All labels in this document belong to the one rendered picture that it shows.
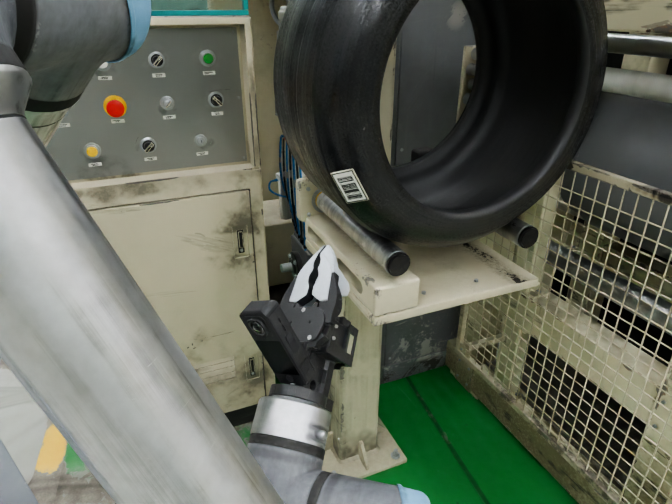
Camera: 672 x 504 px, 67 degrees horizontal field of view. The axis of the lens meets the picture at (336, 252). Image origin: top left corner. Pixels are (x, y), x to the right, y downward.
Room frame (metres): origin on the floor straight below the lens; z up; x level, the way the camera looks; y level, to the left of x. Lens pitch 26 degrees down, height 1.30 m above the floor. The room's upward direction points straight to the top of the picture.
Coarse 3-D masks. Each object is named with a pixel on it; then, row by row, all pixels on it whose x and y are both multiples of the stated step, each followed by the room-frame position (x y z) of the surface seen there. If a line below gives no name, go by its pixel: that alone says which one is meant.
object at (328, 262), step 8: (328, 248) 0.62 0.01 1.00; (320, 256) 0.61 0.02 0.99; (328, 256) 0.60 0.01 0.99; (320, 264) 0.59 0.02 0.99; (328, 264) 0.59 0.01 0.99; (336, 264) 0.59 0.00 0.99; (320, 272) 0.58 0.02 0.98; (328, 272) 0.58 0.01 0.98; (336, 272) 0.58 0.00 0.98; (320, 280) 0.57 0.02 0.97; (328, 280) 0.57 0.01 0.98; (344, 280) 0.60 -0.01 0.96; (320, 288) 0.56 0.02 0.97; (328, 288) 0.55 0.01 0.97; (344, 288) 0.59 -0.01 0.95; (320, 296) 0.55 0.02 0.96; (344, 296) 0.59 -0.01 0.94
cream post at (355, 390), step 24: (384, 96) 1.16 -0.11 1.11; (384, 120) 1.16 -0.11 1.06; (384, 144) 1.16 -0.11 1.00; (360, 312) 1.14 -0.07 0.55; (360, 336) 1.14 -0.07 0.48; (360, 360) 1.14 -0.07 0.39; (336, 384) 1.15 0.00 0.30; (360, 384) 1.14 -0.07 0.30; (336, 408) 1.15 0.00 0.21; (360, 408) 1.14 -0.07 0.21; (336, 432) 1.15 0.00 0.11; (360, 432) 1.14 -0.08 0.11
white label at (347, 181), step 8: (352, 168) 0.72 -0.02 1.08; (336, 176) 0.74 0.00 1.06; (344, 176) 0.73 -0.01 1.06; (352, 176) 0.73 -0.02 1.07; (336, 184) 0.74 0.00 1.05; (344, 184) 0.74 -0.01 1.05; (352, 184) 0.73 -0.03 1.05; (360, 184) 0.73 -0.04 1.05; (344, 192) 0.74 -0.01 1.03; (352, 192) 0.74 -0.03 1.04; (360, 192) 0.73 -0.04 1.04; (352, 200) 0.74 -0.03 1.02; (360, 200) 0.74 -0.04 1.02
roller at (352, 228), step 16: (320, 192) 1.06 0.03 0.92; (320, 208) 1.04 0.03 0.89; (336, 208) 0.97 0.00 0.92; (336, 224) 0.96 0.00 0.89; (352, 224) 0.89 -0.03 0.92; (368, 240) 0.82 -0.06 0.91; (384, 240) 0.81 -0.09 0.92; (384, 256) 0.76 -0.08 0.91; (400, 256) 0.75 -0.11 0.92; (400, 272) 0.75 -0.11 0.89
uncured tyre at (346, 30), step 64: (320, 0) 0.79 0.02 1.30; (384, 0) 0.73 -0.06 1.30; (512, 0) 1.11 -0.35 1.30; (576, 0) 0.86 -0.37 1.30; (320, 64) 0.74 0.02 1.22; (384, 64) 0.73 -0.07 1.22; (512, 64) 1.13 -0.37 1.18; (576, 64) 0.99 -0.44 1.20; (320, 128) 0.73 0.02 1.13; (512, 128) 1.08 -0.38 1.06; (576, 128) 0.88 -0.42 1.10; (384, 192) 0.74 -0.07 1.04; (448, 192) 1.04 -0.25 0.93; (512, 192) 0.85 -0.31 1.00
